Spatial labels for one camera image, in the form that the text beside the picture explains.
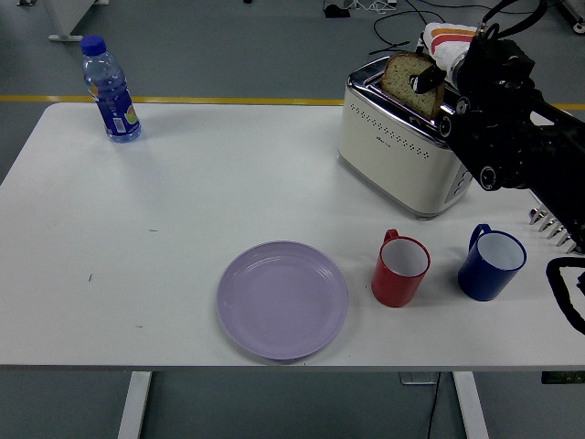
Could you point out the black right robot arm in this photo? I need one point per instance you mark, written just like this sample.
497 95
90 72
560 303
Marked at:
498 132

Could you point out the blue-capped plastic water bottle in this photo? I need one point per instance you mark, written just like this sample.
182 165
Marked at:
116 110

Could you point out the cream and chrome toaster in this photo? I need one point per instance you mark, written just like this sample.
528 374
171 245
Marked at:
393 155

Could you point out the red mug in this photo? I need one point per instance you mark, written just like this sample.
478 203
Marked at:
395 285

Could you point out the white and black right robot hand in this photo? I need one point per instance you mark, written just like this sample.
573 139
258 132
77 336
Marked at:
445 46

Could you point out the white background desk foot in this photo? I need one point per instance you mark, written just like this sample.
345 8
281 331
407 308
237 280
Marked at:
575 16

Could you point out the purple round plate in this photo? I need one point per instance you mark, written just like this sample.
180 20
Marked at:
282 302

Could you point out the white background desk leg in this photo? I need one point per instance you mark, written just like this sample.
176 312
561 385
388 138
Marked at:
57 18

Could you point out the black floor device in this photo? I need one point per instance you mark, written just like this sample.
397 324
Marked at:
336 10

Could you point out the slice of brown bread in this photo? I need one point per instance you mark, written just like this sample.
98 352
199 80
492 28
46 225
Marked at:
402 78

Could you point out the grey under-table bracket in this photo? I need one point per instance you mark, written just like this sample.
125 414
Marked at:
418 378

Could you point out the blue mug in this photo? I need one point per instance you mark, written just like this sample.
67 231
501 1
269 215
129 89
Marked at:
482 279

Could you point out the black under-table control box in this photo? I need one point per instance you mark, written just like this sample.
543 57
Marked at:
562 377

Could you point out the metal toast rack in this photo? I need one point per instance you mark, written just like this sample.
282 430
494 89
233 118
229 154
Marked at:
546 224

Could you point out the white table leg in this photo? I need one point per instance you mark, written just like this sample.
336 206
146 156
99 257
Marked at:
135 407
471 407

